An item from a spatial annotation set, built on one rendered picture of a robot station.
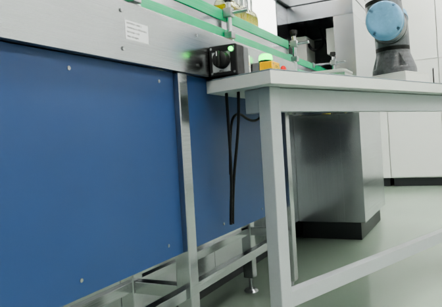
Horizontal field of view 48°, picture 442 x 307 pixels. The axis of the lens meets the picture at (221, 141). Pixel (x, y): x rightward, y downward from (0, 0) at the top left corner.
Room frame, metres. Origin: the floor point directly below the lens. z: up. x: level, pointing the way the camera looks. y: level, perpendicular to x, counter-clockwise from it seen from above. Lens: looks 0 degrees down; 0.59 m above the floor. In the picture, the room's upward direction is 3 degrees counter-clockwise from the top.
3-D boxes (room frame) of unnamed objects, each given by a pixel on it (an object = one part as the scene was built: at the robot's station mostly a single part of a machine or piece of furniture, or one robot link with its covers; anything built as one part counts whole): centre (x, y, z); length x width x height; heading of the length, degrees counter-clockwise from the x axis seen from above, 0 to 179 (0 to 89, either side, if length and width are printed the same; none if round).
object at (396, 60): (1.77, -0.63, 0.83); 0.15 x 0.15 x 0.10
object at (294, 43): (1.97, -0.29, 0.95); 0.17 x 0.03 x 0.12; 63
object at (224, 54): (1.26, -0.01, 0.79); 0.04 x 0.03 x 0.04; 63
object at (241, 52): (1.31, -0.03, 0.79); 0.08 x 0.08 x 0.08; 63
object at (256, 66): (1.56, -0.16, 0.79); 0.07 x 0.07 x 0.07; 63
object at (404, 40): (1.76, -0.63, 0.95); 0.13 x 0.12 x 0.14; 154
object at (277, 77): (2.25, -0.18, 0.73); 1.58 x 1.52 x 0.04; 133
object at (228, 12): (1.41, -0.06, 0.94); 0.07 x 0.04 x 0.13; 63
